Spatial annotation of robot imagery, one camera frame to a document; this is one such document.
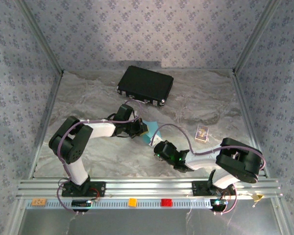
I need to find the light blue paper sheet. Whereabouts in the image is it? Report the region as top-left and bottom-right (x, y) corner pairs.
(141, 119), (160, 147)

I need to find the playing card box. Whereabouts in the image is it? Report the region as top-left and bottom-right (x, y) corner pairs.
(195, 124), (209, 143)

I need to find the black hard case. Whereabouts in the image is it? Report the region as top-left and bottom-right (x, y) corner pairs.
(117, 65), (174, 107)

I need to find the right black controller board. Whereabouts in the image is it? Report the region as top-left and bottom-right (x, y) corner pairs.
(210, 198), (228, 211)

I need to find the black controller board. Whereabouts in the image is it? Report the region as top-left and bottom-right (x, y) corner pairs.
(210, 198), (228, 211)
(72, 199), (92, 209)

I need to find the left black controller board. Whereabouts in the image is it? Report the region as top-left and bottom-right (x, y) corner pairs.
(72, 199), (92, 209)

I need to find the yellow tape tag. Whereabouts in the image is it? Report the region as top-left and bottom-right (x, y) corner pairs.
(251, 193), (265, 203)

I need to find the orange label tag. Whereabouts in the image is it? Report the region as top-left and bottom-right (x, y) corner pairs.
(31, 198), (48, 207)

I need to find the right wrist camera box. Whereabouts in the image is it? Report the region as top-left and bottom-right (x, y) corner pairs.
(149, 134), (163, 146)

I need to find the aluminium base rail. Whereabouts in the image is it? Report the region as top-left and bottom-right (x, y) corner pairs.
(16, 178), (284, 200)

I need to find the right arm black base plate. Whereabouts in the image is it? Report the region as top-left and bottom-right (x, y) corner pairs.
(191, 180), (237, 196)

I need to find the grey slotted cable duct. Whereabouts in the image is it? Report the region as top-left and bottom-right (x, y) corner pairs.
(25, 198), (226, 209)

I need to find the aluminium side rail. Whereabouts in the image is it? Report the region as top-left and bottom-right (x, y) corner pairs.
(28, 70), (64, 179)
(231, 70), (270, 178)

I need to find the aluminium corner post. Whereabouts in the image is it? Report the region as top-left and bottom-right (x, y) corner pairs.
(14, 0), (65, 75)
(232, 0), (284, 75)

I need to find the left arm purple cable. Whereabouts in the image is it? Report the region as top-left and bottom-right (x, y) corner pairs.
(56, 98), (143, 216)

